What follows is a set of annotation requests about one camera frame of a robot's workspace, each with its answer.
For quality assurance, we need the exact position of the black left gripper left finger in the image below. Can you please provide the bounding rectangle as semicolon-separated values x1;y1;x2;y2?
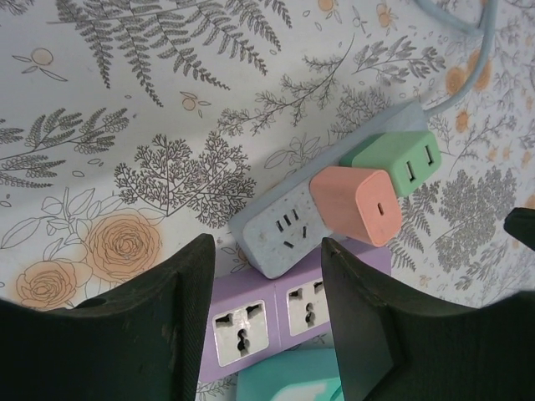
0;233;217;401

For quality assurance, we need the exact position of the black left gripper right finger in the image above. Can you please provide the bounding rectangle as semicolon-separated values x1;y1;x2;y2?
320;237;535;401

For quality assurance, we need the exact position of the green dual USB plug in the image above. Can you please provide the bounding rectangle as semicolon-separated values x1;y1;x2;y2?
339;129;444;197

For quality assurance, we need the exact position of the orange USB-C plug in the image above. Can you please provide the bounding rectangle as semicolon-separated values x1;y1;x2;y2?
309;165;404;248

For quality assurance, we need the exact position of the teal triangular power strip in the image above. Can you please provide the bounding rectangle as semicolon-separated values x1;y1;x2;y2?
236;348;348;401

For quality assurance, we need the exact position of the purple power strip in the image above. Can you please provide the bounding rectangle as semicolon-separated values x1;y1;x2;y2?
199;244;392;383

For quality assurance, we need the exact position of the grey-blue power strip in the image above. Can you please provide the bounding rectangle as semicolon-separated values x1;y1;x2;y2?
228;103;427;281

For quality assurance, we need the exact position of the grey-blue power cable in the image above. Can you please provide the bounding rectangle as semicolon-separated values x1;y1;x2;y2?
412;0;499;117

